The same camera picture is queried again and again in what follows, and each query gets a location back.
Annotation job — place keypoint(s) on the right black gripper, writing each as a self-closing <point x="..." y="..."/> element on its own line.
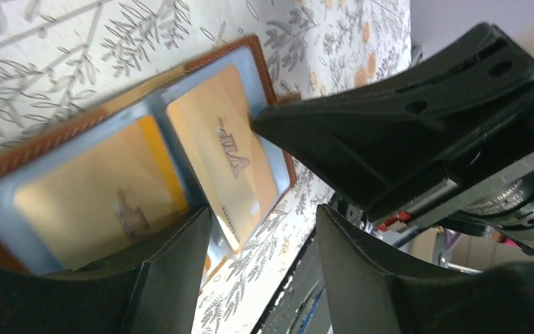
<point x="465" y="114"/>

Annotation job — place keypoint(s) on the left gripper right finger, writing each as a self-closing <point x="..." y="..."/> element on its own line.
<point x="373" y="287"/>

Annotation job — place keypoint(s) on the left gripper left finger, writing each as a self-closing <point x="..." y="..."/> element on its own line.
<point x="149" y="287"/>

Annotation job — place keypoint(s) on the gold VIP card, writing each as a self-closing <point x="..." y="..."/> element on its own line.
<point x="212" y="124"/>
<point x="105" y="199"/>

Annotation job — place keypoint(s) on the brown leather card holder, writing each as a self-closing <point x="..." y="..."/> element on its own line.
<point x="20" y="246"/>

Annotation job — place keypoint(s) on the floral patterned table mat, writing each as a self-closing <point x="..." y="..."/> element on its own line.
<point x="58" y="58"/>

